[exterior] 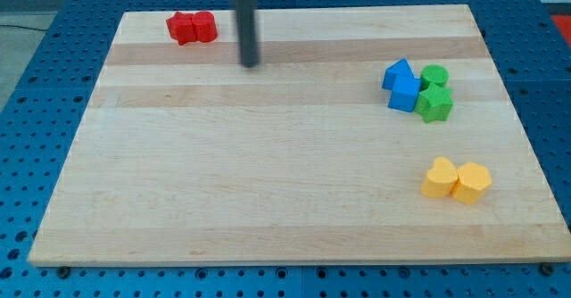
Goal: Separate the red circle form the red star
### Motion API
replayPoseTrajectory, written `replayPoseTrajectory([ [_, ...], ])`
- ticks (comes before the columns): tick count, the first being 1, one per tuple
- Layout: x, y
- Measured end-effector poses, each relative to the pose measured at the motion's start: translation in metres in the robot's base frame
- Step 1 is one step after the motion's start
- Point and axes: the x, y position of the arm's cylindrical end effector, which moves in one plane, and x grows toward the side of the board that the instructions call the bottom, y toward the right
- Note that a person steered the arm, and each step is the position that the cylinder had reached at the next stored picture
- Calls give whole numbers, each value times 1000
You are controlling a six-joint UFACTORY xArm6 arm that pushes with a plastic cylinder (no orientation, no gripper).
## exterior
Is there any red star block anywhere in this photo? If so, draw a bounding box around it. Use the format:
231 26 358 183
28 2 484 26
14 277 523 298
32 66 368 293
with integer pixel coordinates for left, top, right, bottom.
166 12 197 46

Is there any yellow hexagon block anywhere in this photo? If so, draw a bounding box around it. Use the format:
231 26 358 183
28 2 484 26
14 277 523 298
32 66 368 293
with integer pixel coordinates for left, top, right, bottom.
451 161 492 204

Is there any blue triangle block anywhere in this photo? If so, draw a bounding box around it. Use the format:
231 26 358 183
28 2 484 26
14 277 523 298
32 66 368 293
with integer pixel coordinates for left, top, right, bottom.
381 58 414 90

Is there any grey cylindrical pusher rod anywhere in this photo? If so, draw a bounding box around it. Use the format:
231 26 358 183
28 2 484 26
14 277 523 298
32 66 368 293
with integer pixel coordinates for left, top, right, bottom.
234 0 260 68

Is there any red circle block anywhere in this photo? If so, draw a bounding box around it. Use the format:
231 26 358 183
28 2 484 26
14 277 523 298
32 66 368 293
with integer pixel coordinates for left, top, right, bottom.
192 11 218 43

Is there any blue cube block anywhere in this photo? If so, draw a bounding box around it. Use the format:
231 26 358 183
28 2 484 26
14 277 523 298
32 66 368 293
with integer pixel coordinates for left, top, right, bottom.
388 75 421 112

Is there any yellow heart block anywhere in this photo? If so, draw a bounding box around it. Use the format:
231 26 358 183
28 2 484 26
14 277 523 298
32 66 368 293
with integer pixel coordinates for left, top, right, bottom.
420 156 458 198

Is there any green circle block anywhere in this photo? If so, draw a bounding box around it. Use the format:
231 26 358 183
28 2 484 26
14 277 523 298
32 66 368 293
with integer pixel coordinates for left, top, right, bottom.
420 64 450 90

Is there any wooden board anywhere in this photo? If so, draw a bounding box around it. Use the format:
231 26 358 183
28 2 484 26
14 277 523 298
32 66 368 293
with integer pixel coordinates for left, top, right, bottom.
29 4 570 267

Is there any green star block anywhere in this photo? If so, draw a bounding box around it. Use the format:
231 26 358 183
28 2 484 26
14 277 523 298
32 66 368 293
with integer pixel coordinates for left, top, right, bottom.
413 84 454 123

